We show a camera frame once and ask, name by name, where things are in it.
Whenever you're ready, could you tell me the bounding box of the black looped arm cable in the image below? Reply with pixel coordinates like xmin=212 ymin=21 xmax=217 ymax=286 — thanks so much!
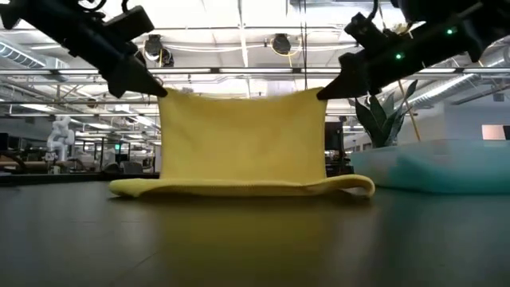
xmin=0 ymin=153 xmax=26 ymax=173

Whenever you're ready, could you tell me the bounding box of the yellow hanging cable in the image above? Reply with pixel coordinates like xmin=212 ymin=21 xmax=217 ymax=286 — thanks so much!
xmin=397 ymin=79 xmax=422 ymax=143

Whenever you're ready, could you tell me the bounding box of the white building pillar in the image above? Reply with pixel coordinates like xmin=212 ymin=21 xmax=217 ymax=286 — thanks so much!
xmin=265 ymin=81 xmax=296 ymax=96

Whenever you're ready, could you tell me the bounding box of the black monitor screen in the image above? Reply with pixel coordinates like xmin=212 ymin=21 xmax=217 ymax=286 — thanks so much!
xmin=324 ymin=121 xmax=344 ymax=160

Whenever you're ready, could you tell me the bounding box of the teal translucent plastic bin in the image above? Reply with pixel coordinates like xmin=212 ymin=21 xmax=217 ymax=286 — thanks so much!
xmin=350 ymin=138 xmax=510 ymax=195

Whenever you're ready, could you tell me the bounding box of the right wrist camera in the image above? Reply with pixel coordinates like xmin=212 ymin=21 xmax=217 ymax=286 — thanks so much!
xmin=344 ymin=11 xmax=394 ymax=51

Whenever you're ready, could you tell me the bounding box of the pale pink wall panel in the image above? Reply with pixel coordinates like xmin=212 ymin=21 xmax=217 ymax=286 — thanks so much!
xmin=481 ymin=124 xmax=507 ymax=140

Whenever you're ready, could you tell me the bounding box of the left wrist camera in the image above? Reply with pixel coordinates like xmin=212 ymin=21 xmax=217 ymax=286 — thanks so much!
xmin=102 ymin=5 xmax=155 ymax=41

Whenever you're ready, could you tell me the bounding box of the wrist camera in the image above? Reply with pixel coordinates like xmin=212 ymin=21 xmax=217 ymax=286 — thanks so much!
xmin=344 ymin=11 xmax=394 ymax=51
xmin=102 ymin=5 xmax=155 ymax=41

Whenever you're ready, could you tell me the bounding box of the silver corrugated air duct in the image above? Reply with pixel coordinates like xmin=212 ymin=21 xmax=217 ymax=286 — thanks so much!
xmin=406 ymin=51 xmax=510 ymax=108

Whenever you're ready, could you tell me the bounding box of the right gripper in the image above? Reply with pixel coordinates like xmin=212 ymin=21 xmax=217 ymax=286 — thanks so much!
xmin=316 ymin=23 xmax=471 ymax=101

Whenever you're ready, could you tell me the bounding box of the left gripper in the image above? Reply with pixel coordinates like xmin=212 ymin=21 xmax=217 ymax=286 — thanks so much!
xmin=59 ymin=22 xmax=169 ymax=99

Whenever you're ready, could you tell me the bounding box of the black ceiling cable reel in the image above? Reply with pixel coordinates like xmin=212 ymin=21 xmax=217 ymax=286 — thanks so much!
xmin=270 ymin=33 xmax=292 ymax=56
xmin=143 ymin=34 xmax=175 ymax=68

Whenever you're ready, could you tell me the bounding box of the black hanging cable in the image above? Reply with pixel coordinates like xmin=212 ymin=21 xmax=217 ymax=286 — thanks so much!
xmin=299 ymin=0 xmax=312 ymax=91

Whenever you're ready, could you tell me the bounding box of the yellow microfiber towel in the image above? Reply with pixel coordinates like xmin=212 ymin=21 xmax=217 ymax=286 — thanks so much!
xmin=108 ymin=86 xmax=376 ymax=199

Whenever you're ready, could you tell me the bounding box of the green snake plant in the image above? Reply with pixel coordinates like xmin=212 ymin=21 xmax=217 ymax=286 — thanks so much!
xmin=352 ymin=78 xmax=419 ymax=149

